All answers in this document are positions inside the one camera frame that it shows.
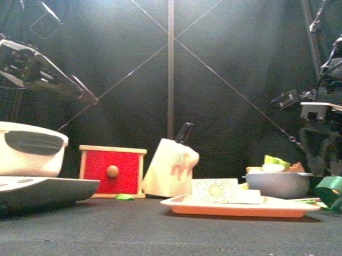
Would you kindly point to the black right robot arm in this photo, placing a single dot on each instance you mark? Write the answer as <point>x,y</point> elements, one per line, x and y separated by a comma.
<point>328,146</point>

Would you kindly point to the green toy vegetable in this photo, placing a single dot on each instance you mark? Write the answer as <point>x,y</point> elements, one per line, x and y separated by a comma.
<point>276,160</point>

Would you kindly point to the brown toy food piece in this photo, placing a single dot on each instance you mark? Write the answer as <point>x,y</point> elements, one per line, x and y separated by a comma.
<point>297,167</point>

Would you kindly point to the white toy food piece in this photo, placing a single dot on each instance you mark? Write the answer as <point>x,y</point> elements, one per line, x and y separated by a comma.
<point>273,167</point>

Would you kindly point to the tan toy food piece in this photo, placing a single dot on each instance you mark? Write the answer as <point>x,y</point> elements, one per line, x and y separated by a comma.
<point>254,170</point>

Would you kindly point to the red wooden drawer box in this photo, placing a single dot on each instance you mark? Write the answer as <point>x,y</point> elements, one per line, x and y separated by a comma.
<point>111,171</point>

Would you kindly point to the grey toy bowl pot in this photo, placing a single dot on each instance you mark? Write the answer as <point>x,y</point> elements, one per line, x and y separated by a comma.
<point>278,185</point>

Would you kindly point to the green toy roll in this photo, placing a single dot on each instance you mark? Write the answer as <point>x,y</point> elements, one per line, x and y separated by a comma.
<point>332,193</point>

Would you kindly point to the white toy knife block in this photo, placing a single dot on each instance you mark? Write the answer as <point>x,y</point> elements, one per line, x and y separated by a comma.
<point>171,170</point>

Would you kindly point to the grey white toy stove base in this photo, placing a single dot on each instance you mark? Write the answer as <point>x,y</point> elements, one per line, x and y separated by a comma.
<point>45,190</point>

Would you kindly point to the small green toy piece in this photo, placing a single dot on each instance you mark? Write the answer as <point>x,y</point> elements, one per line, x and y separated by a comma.
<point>125,197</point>

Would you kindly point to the orange white toy tray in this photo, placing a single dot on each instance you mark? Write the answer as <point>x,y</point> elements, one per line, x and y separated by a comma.
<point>241,208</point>

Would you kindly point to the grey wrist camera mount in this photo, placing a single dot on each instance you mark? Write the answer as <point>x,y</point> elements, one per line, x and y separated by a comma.
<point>318,109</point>

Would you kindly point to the grey vertical frame pole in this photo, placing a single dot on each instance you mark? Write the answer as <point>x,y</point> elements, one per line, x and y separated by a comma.
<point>171,66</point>

